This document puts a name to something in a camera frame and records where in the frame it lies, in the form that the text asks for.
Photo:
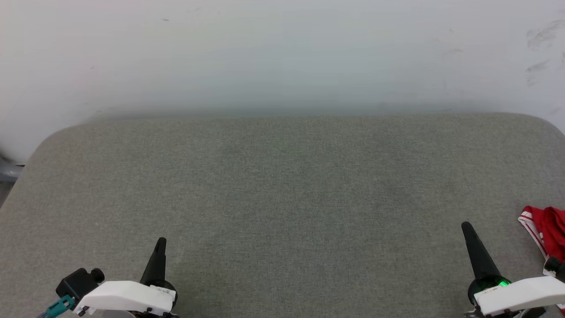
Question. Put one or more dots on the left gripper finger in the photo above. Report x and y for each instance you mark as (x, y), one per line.
(152, 269)
(161, 269)

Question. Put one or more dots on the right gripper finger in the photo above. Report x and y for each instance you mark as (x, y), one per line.
(485, 263)
(474, 260)

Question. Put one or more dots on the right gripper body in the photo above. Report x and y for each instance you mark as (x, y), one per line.
(483, 285)

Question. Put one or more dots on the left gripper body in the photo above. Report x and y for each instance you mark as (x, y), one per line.
(175, 297)

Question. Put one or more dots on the red white sports jersey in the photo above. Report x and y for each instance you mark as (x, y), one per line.
(554, 229)

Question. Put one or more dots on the black right wrist connector block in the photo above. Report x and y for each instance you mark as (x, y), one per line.
(555, 266)

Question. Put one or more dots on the black wrist connector block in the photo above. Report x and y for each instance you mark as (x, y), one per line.
(77, 282)
(555, 266)

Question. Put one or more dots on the black left wrist connector block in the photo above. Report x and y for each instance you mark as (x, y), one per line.
(77, 282)

